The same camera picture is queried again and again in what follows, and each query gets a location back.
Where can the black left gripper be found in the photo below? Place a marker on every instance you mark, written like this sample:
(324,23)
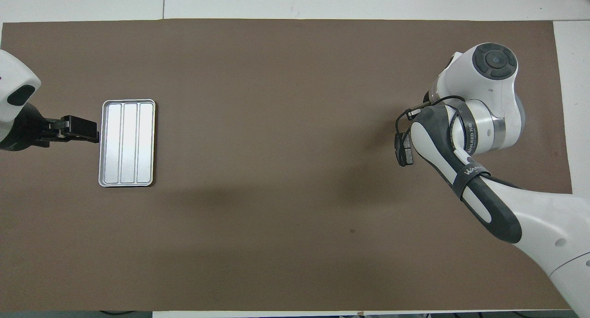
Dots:
(32,131)

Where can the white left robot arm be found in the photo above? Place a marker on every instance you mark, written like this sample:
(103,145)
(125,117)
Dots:
(11,73)

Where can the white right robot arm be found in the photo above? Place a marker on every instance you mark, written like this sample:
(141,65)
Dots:
(488,92)

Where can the silver metal tray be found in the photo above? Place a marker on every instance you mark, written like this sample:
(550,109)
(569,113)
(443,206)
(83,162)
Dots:
(126,143)

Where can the brown table mat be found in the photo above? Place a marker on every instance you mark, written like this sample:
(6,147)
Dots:
(276,170)

